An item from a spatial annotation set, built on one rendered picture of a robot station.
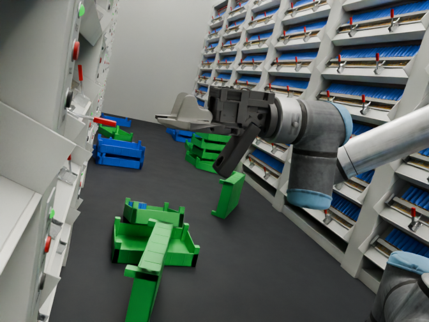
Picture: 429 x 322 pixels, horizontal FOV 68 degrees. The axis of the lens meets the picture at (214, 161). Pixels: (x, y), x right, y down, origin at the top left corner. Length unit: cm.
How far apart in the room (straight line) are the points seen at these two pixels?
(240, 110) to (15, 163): 38
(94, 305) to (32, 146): 78
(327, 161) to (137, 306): 55
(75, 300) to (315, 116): 79
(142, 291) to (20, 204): 59
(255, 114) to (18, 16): 43
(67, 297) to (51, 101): 82
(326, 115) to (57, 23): 50
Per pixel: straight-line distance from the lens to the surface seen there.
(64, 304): 102
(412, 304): 76
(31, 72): 28
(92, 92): 98
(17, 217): 25
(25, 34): 28
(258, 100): 60
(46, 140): 28
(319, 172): 66
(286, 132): 61
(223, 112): 56
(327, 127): 65
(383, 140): 79
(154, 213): 125
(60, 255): 94
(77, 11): 31
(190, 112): 55
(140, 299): 84
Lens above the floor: 64
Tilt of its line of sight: 12 degrees down
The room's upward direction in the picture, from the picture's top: 14 degrees clockwise
